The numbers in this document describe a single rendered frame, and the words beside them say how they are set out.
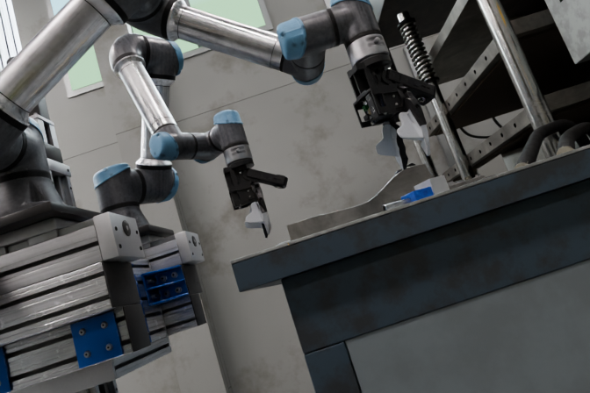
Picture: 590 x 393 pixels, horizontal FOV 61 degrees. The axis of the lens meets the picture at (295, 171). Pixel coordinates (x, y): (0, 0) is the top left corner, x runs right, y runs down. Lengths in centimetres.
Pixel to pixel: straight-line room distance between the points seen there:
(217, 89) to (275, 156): 73
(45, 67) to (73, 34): 8
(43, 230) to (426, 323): 76
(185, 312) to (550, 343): 105
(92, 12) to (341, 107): 299
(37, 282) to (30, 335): 10
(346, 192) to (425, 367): 316
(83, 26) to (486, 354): 89
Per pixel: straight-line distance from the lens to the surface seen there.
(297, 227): 123
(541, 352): 68
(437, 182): 95
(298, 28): 99
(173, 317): 152
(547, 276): 68
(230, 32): 114
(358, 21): 100
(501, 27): 161
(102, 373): 120
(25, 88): 108
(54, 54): 108
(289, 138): 386
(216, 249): 382
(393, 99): 95
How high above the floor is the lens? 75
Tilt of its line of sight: 12 degrees up
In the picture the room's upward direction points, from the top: 18 degrees counter-clockwise
